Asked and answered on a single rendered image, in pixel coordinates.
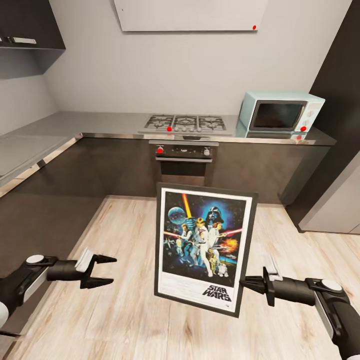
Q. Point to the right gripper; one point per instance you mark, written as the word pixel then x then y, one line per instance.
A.
pixel 285 290

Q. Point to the cabinet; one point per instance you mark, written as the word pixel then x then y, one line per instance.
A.
pixel 29 24

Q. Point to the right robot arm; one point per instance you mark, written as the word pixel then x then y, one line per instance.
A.
pixel 332 303

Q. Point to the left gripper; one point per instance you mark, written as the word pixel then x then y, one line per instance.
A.
pixel 70 272

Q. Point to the oven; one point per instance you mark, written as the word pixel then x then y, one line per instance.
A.
pixel 185 162

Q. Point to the poster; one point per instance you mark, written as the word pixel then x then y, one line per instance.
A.
pixel 202 245

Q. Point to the microwave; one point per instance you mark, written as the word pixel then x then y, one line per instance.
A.
pixel 280 111

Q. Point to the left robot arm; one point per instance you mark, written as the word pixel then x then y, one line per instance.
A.
pixel 19 286

